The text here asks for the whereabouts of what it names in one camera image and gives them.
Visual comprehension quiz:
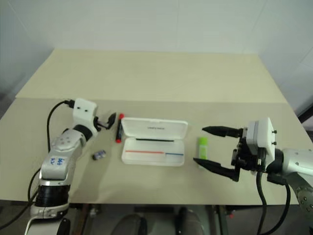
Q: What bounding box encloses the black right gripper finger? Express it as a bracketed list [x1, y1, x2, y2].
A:
[201, 125, 246, 139]
[193, 158, 242, 183]

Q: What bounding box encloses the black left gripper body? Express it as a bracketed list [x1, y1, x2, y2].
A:
[93, 117, 110, 132]

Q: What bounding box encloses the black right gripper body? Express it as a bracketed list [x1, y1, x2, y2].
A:
[230, 127, 268, 175]

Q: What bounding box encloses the black marker with red cap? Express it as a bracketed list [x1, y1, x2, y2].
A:
[114, 113, 125, 144]

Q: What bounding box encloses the green eraser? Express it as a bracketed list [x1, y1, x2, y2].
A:
[197, 137, 209, 170]

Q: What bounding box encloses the white plastic pencil case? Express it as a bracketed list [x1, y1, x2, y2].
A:
[120, 117, 189, 167]

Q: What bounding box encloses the thin black pen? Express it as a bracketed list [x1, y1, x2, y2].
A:
[135, 138, 176, 143]

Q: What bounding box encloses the dark metal table leg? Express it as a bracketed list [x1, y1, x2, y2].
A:
[77, 203, 90, 235]
[210, 205, 230, 235]

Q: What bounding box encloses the dark rounded grey shape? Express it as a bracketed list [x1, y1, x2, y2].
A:
[176, 206, 209, 235]

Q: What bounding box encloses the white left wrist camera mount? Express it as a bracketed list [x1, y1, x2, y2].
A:
[72, 98, 98, 133]

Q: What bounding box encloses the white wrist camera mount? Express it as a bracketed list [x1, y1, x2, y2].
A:
[245, 117, 277, 158]
[72, 98, 98, 133]

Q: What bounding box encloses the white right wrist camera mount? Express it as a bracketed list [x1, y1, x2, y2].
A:
[245, 117, 277, 158]

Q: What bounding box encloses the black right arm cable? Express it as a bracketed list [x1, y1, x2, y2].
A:
[255, 170, 292, 235]

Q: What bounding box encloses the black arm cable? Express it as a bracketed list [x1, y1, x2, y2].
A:
[255, 170, 292, 235]
[0, 99, 75, 230]

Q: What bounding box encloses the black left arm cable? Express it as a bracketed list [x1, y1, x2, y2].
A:
[0, 99, 75, 230]

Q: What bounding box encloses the black frame object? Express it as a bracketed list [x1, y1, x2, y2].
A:
[296, 97, 313, 124]

